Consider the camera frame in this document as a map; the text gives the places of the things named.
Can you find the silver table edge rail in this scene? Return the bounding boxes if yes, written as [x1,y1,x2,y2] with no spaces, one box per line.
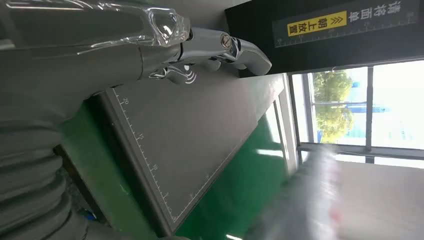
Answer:
[272,73,300,176]

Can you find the black scale panel yellow label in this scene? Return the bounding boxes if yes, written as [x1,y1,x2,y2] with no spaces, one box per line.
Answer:
[224,0,424,79]

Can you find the grey plastic mailer package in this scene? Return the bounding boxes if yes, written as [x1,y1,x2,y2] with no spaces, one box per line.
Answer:
[244,145,343,240]

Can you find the ribbed grey left arm sleeve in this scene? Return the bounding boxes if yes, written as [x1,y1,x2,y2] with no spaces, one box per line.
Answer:
[0,121,92,240]

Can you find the grey weighing platform with ruler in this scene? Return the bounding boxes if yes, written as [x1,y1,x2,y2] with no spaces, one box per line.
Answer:
[88,67,286,238]

